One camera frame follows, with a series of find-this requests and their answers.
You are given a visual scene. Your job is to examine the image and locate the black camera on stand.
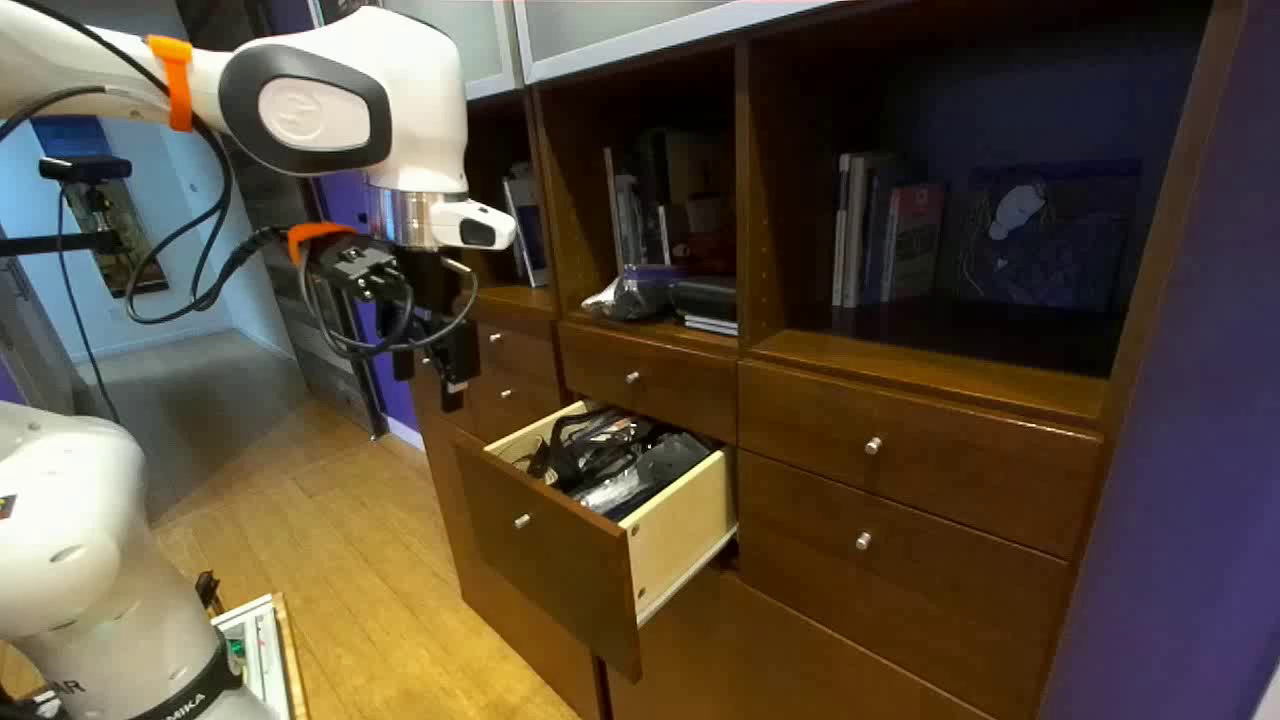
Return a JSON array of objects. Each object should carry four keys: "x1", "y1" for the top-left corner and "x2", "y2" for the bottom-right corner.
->
[{"x1": 37, "y1": 153, "x2": 136, "y2": 187}]

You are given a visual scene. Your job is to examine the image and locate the frosted glass cabinet door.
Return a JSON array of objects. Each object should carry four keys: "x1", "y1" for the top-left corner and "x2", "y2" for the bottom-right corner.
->
[
  {"x1": 517, "y1": 0, "x2": 856, "y2": 89},
  {"x1": 386, "y1": 0, "x2": 528, "y2": 103}
]

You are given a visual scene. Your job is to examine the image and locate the thin grey leaning books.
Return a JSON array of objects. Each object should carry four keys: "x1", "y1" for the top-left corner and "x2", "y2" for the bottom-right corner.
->
[{"x1": 600, "y1": 136, "x2": 676, "y2": 279}]

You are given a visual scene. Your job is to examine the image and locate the clear plastic bag with label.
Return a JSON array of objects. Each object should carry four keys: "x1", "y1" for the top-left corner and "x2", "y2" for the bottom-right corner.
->
[{"x1": 582, "y1": 260, "x2": 686, "y2": 328}]

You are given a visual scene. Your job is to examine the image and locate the dark blue framed picture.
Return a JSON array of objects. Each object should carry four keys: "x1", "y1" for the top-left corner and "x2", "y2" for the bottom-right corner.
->
[{"x1": 942, "y1": 155, "x2": 1149, "y2": 321}]

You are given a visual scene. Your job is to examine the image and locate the white upright book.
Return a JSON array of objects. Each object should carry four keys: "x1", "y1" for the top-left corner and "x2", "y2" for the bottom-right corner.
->
[{"x1": 827, "y1": 150, "x2": 871, "y2": 314}]

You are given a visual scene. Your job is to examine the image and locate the dark brown tall books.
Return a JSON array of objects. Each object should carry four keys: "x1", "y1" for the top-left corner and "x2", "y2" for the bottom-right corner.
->
[{"x1": 632, "y1": 126, "x2": 736, "y2": 279}]

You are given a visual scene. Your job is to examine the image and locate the white framed board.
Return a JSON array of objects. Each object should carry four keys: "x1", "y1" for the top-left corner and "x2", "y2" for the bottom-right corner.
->
[{"x1": 208, "y1": 593, "x2": 311, "y2": 720}]

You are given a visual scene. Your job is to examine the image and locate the small black box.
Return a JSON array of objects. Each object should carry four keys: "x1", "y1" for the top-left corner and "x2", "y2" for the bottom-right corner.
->
[{"x1": 665, "y1": 272, "x2": 739, "y2": 326}]

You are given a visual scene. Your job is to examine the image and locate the framed wall picture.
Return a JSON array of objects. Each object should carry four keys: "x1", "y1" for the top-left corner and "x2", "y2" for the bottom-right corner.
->
[{"x1": 75, "y1": 178, "x2": 171, "y2": 300}]

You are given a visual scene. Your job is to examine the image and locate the brown wooden shelf cabinet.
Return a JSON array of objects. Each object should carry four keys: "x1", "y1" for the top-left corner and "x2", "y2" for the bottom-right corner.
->
[{"x1": 396, "y1": 0, "x2": 1258, "y2": 720}]

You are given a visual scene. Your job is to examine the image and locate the wooden drawer with cream sides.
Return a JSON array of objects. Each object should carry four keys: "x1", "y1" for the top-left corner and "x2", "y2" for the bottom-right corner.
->
[{"x1": 451, "y1": 397, "x2": 739, "y2": 686}]

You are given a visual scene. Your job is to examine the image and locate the orange cable strap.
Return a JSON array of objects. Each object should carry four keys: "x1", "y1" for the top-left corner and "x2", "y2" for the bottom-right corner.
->
[
  {"x1": 282, "y1": 215, "x2": 360, "y2": 270},
  {"x1": 141, "y1": 34, "x2": 199, "y2": 136}
]

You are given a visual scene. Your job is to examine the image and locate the reddish brown book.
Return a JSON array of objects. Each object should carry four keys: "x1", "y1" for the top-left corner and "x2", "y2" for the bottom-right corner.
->
[{"x1": 878, "y1": 180, "x2": 947, "y2": 307}]

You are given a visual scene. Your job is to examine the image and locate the black cable bundle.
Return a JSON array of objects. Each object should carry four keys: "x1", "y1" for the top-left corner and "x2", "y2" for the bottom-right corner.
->
[{"x1": 525, "y1": 405, "x2": 718, "y2": 526}]

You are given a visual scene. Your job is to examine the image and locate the black stand bar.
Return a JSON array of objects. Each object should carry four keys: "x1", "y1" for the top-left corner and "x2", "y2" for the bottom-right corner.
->
[{"x1": 0, "y1": 230, "x2": 127, "y2": 260}]

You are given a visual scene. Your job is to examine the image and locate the closed wooden drawer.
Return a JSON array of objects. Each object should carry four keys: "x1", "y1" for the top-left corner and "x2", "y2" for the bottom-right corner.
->
[
  {"x1": 419, "y1": 358, "x2": 571, "y2": 452},
  {"x1": 473, "y1": 294, "x2": 569, "y2": 393},
  {"x1": 736, "y1": 358, "x2": 1112, "y2": 563},
  {"x1": 732, "y1": 447, "x2": 1079, "y2": 720},
  {"x1": 557, "y1": 315, "x2": 745, "y2": 447}
]

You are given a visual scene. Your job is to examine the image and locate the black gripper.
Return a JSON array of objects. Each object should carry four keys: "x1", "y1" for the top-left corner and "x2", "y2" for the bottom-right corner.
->
[{"x1": 322, "y1": 238, "x2": 481, "y2": 416}]

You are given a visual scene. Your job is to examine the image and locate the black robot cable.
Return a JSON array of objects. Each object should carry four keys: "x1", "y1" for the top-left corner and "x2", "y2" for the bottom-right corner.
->
[{"x1": 0, "y1": 0, "x2": 483, "y2": 366}]

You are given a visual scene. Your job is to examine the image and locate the dark upright book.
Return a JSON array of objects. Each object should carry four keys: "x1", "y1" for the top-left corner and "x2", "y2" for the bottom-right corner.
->
[{"x1": 862, "y1": 155, "x2": 895, "y2": 314}]

